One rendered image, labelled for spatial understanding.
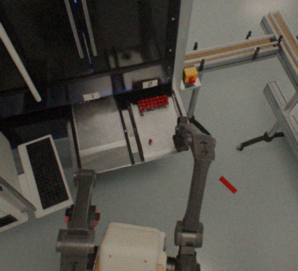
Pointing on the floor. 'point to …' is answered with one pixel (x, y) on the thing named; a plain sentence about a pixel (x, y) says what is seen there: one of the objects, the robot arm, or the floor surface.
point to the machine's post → (183, 28)
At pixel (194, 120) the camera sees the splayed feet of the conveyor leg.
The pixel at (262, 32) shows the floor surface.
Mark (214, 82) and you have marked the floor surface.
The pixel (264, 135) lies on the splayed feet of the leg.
